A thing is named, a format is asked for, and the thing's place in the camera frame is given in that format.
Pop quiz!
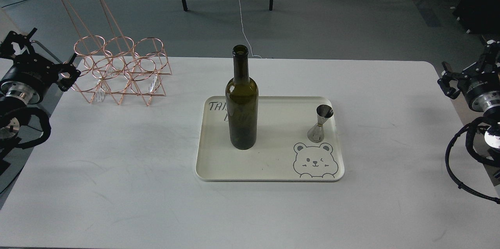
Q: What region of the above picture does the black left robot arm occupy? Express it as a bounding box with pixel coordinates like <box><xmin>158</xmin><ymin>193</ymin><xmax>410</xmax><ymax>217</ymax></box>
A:
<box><xmin>0</xmin><ymin>28</ymin><xmax>82</xmax><ymax>172</ymax></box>

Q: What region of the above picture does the dark green wine bottle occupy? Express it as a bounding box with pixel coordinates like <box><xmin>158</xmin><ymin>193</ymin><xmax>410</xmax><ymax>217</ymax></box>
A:
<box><xmin>225</xmin><ymin>45</ymin><xmax>259</xmax><ymax>150</ymax></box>

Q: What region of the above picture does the cream bear serving tray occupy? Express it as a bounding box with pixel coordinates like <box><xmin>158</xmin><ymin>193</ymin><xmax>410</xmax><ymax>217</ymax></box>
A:
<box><xmin>195</xmin><ymin>96</ymin><xmax>345</xmax><ymax>182</ymax></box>

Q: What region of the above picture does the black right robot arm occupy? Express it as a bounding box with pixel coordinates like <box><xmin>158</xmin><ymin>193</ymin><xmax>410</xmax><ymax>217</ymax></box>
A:
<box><xmin>437</xmin><ymin>39</ymin><xmax>500</xmax><ymax>203</ymax></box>

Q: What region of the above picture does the stainless steel jigger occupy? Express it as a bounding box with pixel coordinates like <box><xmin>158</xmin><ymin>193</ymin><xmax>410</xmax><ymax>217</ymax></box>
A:
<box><xmin>307</xmin><ymin>104</ymin><xmax>334</xmax><ymax>143</ymax></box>

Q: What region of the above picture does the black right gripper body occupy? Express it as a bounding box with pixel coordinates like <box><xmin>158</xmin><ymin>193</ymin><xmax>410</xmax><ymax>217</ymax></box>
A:
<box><xmin>437</xmin><ymin>40</ymin><xmax>499</xmax><ymax>100</ymax></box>

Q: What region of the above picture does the black cabinet on floor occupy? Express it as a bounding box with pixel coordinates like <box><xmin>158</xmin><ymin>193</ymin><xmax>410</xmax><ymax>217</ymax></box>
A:
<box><xmin>453</xmin><ymin>0</ymin><xmax>500</xmax><ymax>34</ymax></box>

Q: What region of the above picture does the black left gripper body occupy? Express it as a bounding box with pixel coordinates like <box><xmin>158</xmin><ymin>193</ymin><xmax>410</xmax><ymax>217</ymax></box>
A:
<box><xmin>1</xmin><ymin>28</ymin><xmax>82</xmax><ymax>92</ymax></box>

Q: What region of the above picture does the copper wire bottle rack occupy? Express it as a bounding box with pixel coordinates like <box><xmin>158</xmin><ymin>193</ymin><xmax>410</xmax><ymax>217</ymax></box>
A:
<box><xmin>61</xmin><ymin>0</ymin><xmax>173</xmax><ymax>106</ymax></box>

